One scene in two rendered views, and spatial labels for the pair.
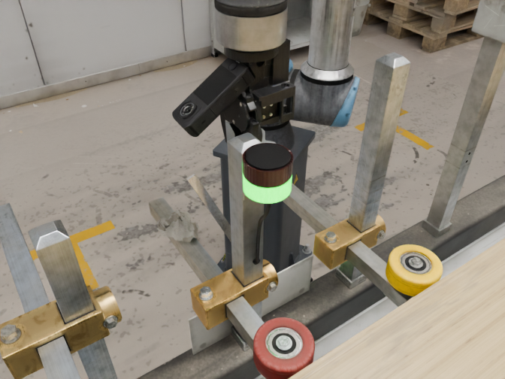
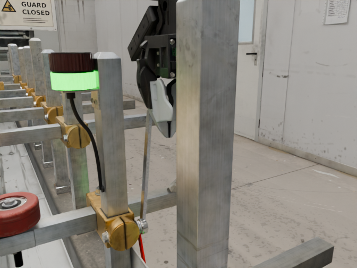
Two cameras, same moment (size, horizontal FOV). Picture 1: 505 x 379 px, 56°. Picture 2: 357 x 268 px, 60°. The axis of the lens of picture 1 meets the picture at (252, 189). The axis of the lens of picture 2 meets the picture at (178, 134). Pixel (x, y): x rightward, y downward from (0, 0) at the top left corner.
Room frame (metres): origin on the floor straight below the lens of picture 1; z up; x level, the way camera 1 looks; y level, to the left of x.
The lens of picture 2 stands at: (0.63, -0.45, 1.13)
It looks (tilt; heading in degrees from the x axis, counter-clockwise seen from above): 15 degrees down; 93
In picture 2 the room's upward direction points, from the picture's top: straight up
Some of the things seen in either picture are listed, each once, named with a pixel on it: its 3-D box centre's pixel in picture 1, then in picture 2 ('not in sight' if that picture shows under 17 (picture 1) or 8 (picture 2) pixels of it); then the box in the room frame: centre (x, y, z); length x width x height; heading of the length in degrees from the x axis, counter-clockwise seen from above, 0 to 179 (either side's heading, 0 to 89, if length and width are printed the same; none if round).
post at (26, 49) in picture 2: not in sight; (34, 103); (-0.06, 0.84, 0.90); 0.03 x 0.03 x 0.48; 34
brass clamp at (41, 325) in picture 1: (62, 327); (72, 131); (0.35, 0.24, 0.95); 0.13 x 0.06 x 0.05; 124
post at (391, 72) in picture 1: (367, 188); (201, 264); (0.64, -0.20, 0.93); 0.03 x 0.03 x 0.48; 34
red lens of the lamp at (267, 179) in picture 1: (267, 164); (72, 61); (0.46, -0.02, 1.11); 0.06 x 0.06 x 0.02
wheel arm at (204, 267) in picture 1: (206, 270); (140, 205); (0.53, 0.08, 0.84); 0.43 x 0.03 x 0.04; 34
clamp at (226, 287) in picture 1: (236, 292); (109, 218); (0.48, 0.03, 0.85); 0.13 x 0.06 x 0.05; 124
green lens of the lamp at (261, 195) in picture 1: (267, 180); (74, 80); (0.46, -0.02, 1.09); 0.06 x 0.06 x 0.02
